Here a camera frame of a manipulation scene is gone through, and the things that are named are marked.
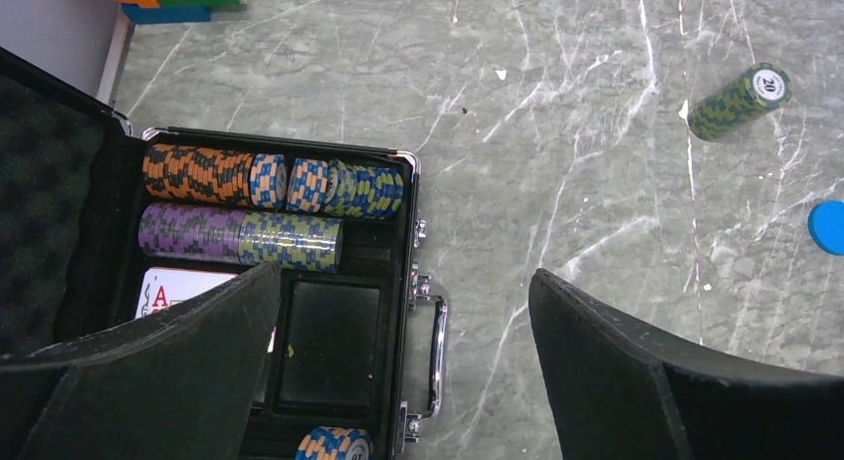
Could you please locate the yellow green chip stack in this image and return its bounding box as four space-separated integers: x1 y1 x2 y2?
238 212 342 273

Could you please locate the playing card deck ace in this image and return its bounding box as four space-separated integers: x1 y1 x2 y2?
134 267 236 319

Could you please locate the blue round dealer button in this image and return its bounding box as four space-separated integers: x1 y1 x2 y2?
807 200 844 256

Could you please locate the green black chip stack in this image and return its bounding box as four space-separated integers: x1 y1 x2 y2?
686 62 791 141

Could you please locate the black poker chip case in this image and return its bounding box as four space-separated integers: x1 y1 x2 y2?
1 51 448 459

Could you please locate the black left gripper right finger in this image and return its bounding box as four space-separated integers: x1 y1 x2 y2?
528 269 843 459

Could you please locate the blue orange chip stack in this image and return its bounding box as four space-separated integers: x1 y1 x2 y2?
295 426 374 460

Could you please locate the orange black chip stack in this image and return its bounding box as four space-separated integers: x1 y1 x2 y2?
141 143 255 207

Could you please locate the purple black chip stack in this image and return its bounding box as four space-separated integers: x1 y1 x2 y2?
137 203 246 264

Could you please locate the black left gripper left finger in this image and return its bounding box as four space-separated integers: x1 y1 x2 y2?
1 262 282 459

